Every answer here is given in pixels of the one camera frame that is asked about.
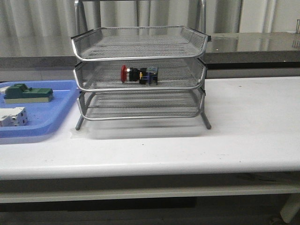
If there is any red emergency stop button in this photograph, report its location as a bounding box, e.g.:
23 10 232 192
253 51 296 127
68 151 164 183
120 65 158 84

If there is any blue plastic tray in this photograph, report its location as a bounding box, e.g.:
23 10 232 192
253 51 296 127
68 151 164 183
0 80 79 138

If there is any dark steel back counter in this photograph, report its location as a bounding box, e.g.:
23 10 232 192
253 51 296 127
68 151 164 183
0 32 300 69

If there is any green electrical module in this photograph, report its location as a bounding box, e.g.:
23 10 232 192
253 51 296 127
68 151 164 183
4 83 53 104

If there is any white circuit breaker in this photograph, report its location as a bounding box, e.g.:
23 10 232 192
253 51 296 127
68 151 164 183
0 107 28 127

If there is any white table leg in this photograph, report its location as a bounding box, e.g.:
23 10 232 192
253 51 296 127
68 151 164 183
280 194 300 223

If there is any silver metal rack frame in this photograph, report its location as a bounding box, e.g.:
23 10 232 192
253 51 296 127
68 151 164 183
74 0 211 131

